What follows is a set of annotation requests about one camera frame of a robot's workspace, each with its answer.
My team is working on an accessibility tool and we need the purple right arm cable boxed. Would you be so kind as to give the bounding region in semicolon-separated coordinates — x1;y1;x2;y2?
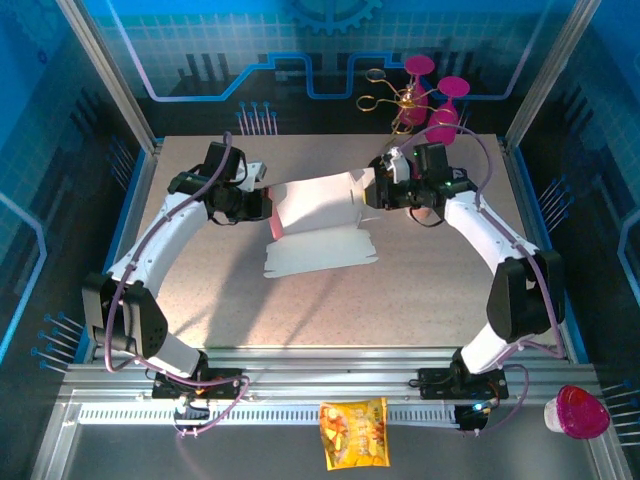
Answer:
397;124;566;439

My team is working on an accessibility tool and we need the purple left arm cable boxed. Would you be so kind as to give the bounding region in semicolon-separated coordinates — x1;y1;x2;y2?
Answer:
102;130;251;441

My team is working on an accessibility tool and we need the pink paper box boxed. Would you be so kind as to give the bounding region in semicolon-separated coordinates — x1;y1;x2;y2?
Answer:
263;167;382;279

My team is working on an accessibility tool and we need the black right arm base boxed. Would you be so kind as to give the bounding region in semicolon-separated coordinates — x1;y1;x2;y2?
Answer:
417;367;510;401

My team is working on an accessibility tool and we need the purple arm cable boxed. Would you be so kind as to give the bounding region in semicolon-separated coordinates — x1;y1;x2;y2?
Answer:
397;124;566;439
102;130;251;441

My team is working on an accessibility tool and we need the pink lidded cup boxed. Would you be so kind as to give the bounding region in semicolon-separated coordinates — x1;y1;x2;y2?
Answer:
543;384;611;441

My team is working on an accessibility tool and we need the yellow snack bag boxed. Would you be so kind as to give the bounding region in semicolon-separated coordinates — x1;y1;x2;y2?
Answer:
318;397;391;472

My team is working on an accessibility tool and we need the aluminium frame rail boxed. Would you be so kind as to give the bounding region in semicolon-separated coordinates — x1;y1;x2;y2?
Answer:
59;347;601;401

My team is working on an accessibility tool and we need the gold wire glass rack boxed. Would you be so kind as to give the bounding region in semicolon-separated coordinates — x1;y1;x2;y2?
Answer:
355;68;437;151

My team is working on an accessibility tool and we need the white slotted cable duct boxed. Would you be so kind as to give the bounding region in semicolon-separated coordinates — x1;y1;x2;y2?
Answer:
77;403;461;426

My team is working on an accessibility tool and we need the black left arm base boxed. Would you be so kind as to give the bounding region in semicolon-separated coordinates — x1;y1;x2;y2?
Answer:
149;367;251;401

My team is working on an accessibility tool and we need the pink wine glass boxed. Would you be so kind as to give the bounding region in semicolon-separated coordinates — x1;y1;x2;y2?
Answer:
424;75;471;147
394;54;435;126

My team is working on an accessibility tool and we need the black controller box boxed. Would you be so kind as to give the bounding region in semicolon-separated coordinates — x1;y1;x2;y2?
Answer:
455;403;490;432

